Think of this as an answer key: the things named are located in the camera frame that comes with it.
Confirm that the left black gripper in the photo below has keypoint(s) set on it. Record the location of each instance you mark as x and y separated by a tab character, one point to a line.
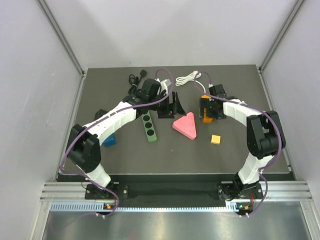
171	108

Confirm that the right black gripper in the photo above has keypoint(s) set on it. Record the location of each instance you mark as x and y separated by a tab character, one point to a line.
217	116

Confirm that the orange yellow cube socket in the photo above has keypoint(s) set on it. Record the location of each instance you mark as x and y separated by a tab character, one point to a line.
207	117

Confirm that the pink triangular socket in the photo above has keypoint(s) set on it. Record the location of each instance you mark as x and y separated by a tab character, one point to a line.
186	126

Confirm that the yellow plug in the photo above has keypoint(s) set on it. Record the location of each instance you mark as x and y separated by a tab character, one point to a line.
215	139

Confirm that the green power strip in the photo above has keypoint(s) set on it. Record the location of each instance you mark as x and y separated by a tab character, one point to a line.
149	127

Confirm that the blue cube plug adapter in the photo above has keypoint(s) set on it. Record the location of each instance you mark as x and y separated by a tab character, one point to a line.
110	141

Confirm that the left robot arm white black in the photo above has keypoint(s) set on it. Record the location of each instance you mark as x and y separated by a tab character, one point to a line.
84	143

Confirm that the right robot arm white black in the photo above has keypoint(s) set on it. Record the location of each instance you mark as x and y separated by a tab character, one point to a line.
264	138

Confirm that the black cube plug adapter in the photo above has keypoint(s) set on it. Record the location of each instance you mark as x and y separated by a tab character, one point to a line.
99	114

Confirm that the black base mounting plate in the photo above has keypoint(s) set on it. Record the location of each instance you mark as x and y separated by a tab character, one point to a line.
215	190

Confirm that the aluminium frame post right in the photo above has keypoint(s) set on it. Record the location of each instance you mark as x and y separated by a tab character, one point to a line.
293	13

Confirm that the aluminium frame post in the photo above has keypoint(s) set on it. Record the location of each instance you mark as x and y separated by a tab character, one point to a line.
293	13
60	35

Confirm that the grey slotted cable duct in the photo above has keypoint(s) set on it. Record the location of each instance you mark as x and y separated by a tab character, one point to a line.
60	206

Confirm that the aluminium frame rail front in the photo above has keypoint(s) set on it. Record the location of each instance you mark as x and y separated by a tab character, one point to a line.
277	191

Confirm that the aluminium frame post left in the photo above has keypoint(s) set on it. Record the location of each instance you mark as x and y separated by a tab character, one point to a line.
60	35

